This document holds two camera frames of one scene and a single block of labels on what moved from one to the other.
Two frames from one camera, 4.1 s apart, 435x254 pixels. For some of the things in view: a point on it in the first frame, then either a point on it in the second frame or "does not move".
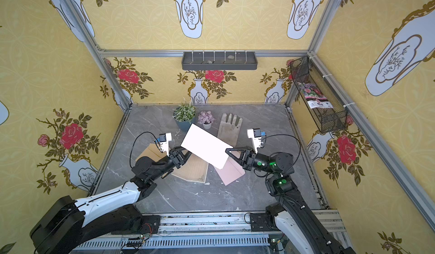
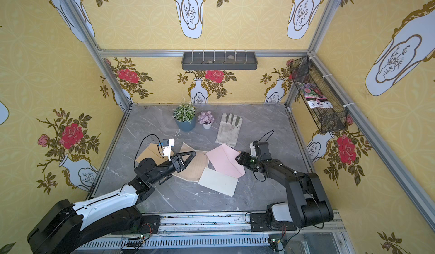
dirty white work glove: x=229 y=131 does not move
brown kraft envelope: x=152 y=152 does not move
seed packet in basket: x=314 y=97 does not move
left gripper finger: x=179 y=149 → x=177 y=155
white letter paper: x=206 y=146 → x=218 y=181
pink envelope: x=230 y=171 does not move
